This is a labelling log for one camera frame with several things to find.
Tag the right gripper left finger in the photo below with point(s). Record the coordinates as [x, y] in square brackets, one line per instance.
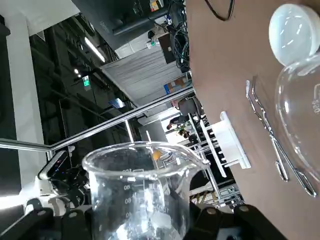
[70, 225]

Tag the aluminium frame post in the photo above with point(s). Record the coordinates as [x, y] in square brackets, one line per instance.
[100, 126]

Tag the small white ceramic dish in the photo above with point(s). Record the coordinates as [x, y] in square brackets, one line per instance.
[292, 32]

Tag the yellow hard hat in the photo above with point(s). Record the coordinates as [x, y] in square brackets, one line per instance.
[157, 155]

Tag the person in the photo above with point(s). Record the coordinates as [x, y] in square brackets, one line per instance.
[176, 122]
[175, 103]

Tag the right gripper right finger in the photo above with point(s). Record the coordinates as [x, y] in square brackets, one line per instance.
[225, 225]

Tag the metal crucible tongs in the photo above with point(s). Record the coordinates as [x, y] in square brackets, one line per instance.
[272, 140]

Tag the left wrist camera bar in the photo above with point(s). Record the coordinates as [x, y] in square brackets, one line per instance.
[53, 163]

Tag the small clear glass beaker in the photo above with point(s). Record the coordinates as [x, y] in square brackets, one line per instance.
[140, 195]

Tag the large clear glass beaker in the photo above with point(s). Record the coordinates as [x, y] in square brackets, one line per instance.
[300, 120]

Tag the black computer monitor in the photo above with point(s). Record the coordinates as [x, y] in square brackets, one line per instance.
[120, 22]

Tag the white test tube rack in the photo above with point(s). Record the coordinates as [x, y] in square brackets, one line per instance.
[228, 140]

